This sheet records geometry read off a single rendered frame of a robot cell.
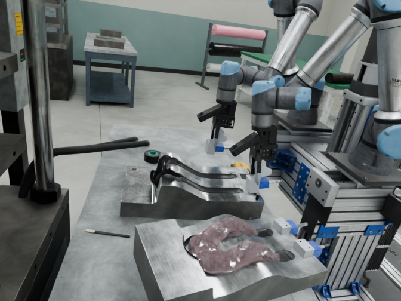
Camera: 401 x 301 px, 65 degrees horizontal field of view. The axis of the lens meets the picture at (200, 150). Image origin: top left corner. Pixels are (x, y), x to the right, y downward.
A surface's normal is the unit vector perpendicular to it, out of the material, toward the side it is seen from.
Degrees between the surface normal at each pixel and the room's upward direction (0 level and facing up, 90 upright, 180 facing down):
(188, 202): 90
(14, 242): 0
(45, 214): 0
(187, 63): 90
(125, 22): 90
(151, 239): 0
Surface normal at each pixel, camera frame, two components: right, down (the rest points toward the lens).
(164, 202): 0.12, 0.42
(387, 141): -0.29, 0.47
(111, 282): 0.14, -0.90
